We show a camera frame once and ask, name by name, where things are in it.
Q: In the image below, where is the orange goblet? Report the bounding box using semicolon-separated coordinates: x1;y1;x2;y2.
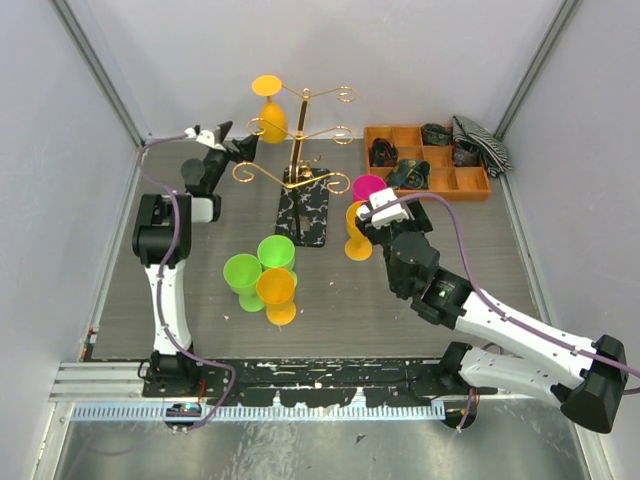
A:
252;74;288;144
256;268;297;326
344;201;373;261

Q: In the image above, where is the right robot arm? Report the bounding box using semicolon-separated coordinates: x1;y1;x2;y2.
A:
355;201;629;434

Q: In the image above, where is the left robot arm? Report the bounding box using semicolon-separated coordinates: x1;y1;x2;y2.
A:
132;121;258;396

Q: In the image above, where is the blue yellow floral tie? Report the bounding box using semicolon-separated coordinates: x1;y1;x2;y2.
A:
386;159;431;190

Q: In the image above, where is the pink plastic goblet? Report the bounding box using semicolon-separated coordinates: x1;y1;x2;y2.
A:
351;174;387;202

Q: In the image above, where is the wooden compartment tray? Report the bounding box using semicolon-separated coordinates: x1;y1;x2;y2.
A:
363;125;491;202

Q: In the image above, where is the black orange rolled tie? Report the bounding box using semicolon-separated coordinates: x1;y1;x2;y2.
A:
369;137;399;168

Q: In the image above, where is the dark patterned rolled tie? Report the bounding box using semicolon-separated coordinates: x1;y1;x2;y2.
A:
452;140;481;167

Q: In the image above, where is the dark green floral tie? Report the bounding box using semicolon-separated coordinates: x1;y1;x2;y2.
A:
421;123;452;147

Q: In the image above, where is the black white striped cloth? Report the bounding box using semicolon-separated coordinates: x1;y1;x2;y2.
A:
452;115;513;178

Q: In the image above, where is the green goblet back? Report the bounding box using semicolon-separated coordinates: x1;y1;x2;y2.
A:
256;234;298;287

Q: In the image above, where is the green goblet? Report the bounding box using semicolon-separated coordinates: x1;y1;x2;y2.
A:
223;253;264;313
256;234;298;287

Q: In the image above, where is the green goblet front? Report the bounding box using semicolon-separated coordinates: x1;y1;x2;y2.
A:
223;253;264;313

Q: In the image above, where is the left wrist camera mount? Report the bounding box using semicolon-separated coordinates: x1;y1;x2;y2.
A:
184;127;223;150

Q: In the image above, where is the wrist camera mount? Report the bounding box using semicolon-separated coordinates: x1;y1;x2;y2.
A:
184;127;223;150
356;187;409;229

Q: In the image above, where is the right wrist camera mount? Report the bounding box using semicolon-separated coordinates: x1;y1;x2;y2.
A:
356;187;409;229

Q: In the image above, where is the gold wire wine glass rack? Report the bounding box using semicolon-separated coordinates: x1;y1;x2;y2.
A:
232;82;357;248

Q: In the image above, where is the grey slotted cable duct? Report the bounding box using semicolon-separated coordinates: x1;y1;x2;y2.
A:
71;401;446;422

